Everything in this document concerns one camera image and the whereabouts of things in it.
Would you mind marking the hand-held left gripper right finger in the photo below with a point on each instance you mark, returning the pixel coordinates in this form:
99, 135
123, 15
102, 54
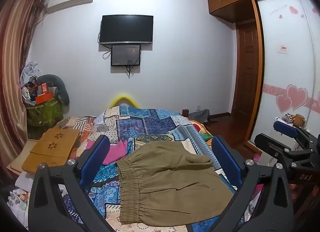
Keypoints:
227, 158

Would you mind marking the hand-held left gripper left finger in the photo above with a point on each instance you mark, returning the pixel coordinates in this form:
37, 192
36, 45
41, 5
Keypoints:
100, 152

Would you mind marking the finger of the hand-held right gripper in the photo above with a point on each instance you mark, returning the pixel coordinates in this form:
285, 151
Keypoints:
285, 126
270, 146

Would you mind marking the olive green pants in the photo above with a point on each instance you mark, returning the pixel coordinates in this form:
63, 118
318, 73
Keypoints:
175, 184

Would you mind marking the pink cloth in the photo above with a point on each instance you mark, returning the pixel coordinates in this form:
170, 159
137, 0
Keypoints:
112, 152

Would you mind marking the colourful fleece blanket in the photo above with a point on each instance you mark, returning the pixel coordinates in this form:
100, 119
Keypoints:
200, 131

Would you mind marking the orange striped cloth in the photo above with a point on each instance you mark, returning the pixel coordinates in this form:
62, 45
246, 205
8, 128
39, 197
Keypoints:
72, 122

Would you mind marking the wooden lap desk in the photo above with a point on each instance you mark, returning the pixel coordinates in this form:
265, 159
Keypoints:
53, 149

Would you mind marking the grey bag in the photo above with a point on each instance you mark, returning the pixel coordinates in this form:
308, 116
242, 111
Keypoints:
200, 116

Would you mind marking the heart-decorated sliding wardrobe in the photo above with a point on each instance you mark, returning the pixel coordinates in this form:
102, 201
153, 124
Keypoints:
285, 72

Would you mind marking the patchwork printed blanket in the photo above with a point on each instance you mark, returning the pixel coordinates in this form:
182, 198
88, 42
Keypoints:
150, 127

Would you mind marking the yellow hoop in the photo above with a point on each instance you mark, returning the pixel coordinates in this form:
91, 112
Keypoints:
120, 97

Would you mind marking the dark wooden bedpost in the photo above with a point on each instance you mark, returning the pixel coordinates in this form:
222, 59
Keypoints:
185, 112

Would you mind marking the brown wooden door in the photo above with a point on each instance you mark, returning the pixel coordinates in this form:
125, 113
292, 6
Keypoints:
246, 72

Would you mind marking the green patterned bag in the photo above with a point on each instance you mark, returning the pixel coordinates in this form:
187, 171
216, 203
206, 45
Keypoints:
43, 114

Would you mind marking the grey neck pillow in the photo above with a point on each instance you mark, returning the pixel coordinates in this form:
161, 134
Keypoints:
61, 87

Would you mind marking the orange box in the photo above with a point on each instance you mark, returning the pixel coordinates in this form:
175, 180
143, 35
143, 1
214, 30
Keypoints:
44, 98

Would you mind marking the small red box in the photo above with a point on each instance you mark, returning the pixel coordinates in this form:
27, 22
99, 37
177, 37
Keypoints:
45, 88

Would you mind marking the pile of papers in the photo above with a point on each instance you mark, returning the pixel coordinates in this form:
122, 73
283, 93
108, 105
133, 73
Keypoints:
18, 197

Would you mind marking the pale grey crumpled cloth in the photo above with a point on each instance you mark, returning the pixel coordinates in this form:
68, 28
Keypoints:
30, 71

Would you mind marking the pink striped curtain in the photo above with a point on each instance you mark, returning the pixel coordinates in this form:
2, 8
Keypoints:
12, 77

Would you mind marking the small black wall monitor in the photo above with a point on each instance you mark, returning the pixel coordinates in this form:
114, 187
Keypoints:
125, 55

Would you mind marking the black wall television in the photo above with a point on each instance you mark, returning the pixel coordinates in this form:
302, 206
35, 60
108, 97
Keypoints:
126, 28

